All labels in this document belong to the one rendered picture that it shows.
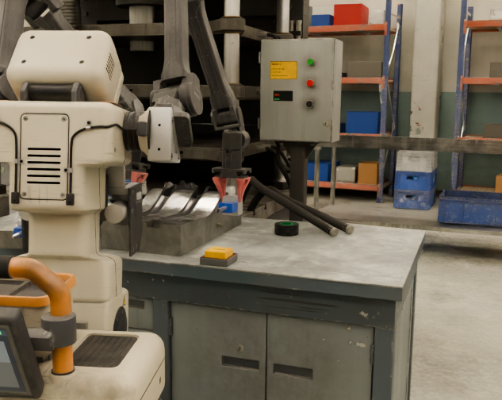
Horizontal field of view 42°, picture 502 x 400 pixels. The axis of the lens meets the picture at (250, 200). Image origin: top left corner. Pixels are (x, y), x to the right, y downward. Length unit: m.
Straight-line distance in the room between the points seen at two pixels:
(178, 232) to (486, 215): 3.82
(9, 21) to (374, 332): 1.22
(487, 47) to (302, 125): 5.84
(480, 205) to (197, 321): 3.77
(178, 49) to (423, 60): 6.62
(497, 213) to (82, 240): 4.30
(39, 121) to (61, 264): 0.31
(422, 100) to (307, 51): 5.53
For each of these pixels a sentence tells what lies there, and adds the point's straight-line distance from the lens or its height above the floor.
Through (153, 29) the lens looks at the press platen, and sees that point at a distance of 2.79.
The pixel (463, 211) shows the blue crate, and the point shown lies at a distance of 5.37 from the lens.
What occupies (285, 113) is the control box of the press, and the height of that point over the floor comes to 1.18.
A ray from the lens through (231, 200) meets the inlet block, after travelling 1.90.
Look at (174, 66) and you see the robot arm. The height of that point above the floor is 1.32.
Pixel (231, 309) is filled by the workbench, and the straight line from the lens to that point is 1.83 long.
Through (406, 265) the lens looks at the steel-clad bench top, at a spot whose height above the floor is 0.80.
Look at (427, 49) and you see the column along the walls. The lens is 8.06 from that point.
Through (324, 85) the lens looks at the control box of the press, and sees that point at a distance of 2.56.
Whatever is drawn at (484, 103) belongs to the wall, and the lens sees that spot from 8.25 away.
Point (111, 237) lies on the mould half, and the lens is 1.95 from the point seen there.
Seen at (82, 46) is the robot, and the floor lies 1.35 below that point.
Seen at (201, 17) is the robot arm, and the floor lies 1.45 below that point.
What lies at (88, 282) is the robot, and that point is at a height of 0.85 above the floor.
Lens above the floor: 1.26
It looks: 9 degrees down
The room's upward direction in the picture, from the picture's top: 1 degrees clockwise
